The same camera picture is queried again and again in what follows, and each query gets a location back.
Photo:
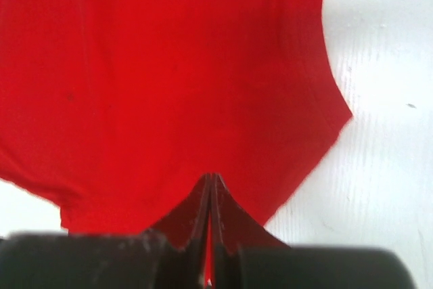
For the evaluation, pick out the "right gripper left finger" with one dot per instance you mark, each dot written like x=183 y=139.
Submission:
x=185 y=228

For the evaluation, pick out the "red t shirt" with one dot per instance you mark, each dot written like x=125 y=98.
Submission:
x=112 y=109

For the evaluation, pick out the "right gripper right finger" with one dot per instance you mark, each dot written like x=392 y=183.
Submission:
x=236 y=239

